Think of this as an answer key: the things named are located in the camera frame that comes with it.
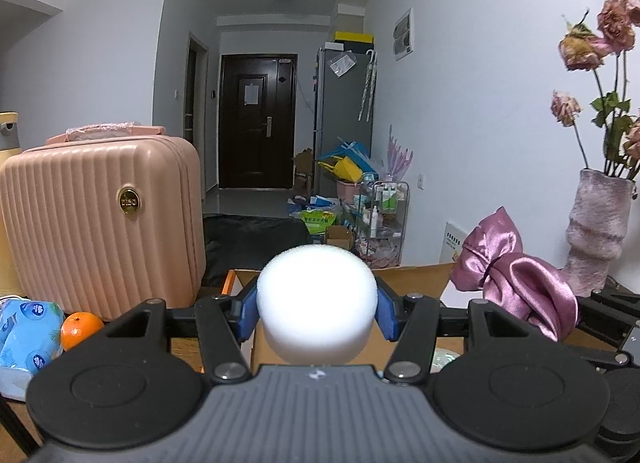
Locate grey refrigerator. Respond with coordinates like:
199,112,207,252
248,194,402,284
313,46,377,170

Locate hanging folded umbrella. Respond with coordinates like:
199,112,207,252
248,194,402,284
357,48,379,123

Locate green snack bag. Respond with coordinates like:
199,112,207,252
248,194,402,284
299,209,335,237

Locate clear plastic bag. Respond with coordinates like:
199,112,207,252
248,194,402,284
327,51,359,78

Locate blue and yellow bags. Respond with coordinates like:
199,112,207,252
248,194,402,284
317,140,379,184

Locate pink ribbed suitcase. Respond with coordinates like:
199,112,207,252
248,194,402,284
0,123,207,323

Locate orange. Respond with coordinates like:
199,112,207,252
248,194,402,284
60,312,106,353

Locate white utility cart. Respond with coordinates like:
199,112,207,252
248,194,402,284
352,180,410,267

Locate white iridescent scrunchie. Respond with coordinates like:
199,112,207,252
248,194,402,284
431,347,462,374

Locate purple ceramic vase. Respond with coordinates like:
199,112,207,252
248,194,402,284
563,168,636,298

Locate blue printed tissue pack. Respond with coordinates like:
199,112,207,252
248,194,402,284
0,299,66,374

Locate purple satin scrunchie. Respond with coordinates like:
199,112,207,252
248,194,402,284
450,207,580,343

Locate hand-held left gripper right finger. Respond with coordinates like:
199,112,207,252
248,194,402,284
376,284,547,387

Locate small cardboard box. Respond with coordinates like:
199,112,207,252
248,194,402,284
324,225,356,252

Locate white low wall box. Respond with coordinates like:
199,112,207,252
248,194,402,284
439,221,474,264

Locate bunch of dried pink roses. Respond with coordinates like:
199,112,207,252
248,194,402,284
550,0,640,202

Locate yellow thermos bottle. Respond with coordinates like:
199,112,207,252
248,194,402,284
0,112,22,168

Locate purple feather bundle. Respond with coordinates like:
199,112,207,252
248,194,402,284
384,125,415,184

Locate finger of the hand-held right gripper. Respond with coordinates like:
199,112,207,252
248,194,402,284
575,289,640,370

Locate brown cardboard box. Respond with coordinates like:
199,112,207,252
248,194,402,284
292,148,316,199

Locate pink bucket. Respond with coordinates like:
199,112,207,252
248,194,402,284
335,179,364,204

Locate black duffel bag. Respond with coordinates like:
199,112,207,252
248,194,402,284
202,213,312,289

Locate white round sponge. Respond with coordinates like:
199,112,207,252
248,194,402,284
256,244,379,364

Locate side room door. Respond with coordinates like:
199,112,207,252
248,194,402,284
183,31,210,199

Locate dark entrance door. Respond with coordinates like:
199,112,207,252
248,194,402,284
219,53,299,190

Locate white wall panel box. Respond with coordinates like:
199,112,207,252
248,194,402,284
393,7,416,62

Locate red cardboard box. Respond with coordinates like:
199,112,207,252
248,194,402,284
220,263,472,379

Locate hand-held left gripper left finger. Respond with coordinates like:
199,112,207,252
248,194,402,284
99,283,259,385

